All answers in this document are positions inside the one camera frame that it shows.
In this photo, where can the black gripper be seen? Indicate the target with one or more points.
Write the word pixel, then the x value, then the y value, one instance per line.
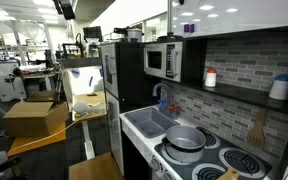
pixel 65 8

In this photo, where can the toy fridge door with chalkboard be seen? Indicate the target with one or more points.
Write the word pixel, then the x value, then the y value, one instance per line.
pixel 110 50

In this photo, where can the large open cardboard box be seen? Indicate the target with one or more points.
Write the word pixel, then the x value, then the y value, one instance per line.
pixel 30 120

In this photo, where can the toy fridge door with dispenser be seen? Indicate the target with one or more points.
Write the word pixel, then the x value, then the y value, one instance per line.
pixel 115 140

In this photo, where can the black monitor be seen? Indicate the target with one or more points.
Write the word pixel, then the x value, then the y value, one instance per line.
pixel 92 33

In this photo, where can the grey tabletop slab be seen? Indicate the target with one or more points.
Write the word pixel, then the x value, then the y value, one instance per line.
pixel 80 62

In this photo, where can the blue tape strip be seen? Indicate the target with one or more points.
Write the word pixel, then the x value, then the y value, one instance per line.
pixel 75 72
pixel 101 72
pixel 90 81

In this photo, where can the cluttered wooden table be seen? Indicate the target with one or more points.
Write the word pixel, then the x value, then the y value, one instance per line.
pixel 37 76

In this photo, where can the white foam panel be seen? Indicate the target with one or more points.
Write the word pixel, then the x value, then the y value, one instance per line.
pixel 82 88

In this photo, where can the black white toy kitchen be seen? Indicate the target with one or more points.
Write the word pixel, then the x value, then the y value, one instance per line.
pixel 134 73

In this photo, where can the light wooden desk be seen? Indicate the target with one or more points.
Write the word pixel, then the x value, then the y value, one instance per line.
pixel 94 100

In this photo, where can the black pot lid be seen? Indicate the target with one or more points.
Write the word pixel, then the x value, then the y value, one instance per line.
pixel 170 37

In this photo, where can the grey toy microwave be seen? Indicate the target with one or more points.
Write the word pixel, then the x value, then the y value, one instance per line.
pixel 162 71

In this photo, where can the grey toy faucet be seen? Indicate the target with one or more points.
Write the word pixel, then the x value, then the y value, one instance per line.
pixel 157 88

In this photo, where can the purple magnet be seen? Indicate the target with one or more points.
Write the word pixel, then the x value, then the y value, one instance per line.
pixel 192 28
pixel 186 28

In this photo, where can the orange floor board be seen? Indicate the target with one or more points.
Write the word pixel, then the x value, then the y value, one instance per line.
pixel 34 143

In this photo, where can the grey sink basin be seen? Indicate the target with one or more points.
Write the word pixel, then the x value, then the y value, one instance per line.
pixel 150 121

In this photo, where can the white shaker red cap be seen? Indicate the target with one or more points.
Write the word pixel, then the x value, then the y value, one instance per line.
pixel 210 80

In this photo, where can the grey toy pot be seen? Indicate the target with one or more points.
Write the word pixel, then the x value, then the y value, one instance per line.
pixel 184 140

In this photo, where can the grey stove knob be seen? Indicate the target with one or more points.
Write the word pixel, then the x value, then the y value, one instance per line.
pixel 154 164
pixel 168 175

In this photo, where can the whiteboard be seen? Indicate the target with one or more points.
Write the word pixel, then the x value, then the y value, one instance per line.
pixel 250 20

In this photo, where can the white shaker blue cap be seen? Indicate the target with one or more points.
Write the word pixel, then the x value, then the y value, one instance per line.
pixel 280 88

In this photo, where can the wooden toy fork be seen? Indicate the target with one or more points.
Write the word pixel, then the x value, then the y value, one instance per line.
pixel 256 135

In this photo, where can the wooden toy spoon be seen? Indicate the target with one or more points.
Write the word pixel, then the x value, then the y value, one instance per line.
pixel 229 175

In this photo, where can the black lab equipment frame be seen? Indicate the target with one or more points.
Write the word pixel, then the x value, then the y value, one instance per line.
pixel 71 50

